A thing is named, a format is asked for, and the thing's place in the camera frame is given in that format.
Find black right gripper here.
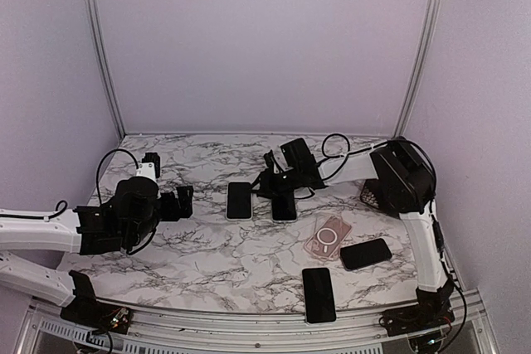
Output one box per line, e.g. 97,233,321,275
247,167,301,201

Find clear magsafe phone case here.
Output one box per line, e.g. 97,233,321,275
270,196,299,224

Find pink phone case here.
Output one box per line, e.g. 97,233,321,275
304,216,352,261

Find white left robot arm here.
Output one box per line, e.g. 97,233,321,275
1,177,193,325

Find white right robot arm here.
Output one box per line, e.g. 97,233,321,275
251,137,454,327

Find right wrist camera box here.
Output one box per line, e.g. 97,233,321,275
264,150,284,174

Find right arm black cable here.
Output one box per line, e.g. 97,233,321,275
290,133,468,322

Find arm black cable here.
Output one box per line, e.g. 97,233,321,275
290,133,468,322
0,148,144,255

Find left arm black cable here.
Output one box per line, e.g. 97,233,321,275
0,148,144,255

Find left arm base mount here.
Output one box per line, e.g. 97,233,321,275
60,270,133,335

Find aluminium front rail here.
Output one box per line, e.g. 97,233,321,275
14,290,499,353

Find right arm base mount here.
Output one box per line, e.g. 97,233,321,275
378,279,455,337

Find aluminium left corner post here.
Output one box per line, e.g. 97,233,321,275
85,0,126,141

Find aluminium corner post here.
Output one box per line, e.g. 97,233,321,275
85,0,126,141
393,0,441,136

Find aluminium right corner post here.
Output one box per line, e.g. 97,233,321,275
393,0,441,136

